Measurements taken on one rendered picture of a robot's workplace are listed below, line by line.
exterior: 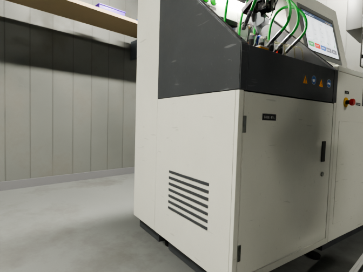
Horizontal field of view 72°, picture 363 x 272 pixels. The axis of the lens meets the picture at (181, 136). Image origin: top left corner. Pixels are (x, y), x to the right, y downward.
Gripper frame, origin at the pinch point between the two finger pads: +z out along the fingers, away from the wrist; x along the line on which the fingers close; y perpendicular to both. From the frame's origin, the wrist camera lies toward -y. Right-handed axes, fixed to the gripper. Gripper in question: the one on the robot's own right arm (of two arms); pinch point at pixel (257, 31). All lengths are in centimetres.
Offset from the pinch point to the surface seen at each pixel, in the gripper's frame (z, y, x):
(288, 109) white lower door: 39.0, 22.5, -5.4
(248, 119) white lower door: 44, 23, -30
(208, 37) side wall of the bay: 11.8, 5.2, -35.0
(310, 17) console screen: -26, -9, 62
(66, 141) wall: 69, -204, -51
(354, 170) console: 70, 23, 60
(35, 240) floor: 113, -71, -89
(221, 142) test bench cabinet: 53, 15, -35
